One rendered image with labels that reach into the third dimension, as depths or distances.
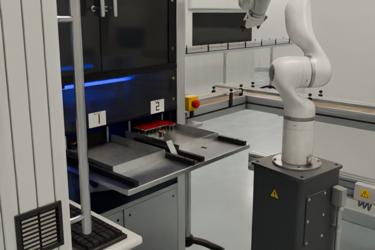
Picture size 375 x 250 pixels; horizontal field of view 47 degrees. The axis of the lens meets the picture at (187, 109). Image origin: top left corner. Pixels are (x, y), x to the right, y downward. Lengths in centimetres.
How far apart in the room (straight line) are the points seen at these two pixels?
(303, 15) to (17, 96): 110
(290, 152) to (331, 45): 154
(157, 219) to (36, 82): 134
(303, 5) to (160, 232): 128
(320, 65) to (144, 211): 106
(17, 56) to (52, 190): 32
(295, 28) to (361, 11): 141
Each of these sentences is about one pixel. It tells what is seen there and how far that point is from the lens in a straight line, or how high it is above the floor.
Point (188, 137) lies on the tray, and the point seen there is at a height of 88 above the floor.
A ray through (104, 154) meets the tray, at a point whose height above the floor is 88.
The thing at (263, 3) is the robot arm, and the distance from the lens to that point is 218.
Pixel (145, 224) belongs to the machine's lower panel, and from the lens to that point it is 215.
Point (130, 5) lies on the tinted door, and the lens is 189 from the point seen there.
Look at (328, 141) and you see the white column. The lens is 326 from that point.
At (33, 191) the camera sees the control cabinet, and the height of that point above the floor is 105.
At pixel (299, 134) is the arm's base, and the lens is 170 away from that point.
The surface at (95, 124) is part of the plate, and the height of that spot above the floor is 100.
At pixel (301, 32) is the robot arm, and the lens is 170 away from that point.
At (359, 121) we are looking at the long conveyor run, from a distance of 247.
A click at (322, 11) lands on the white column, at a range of 318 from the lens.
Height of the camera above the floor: 144
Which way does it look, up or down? 13 degrees down
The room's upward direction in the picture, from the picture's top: straight up
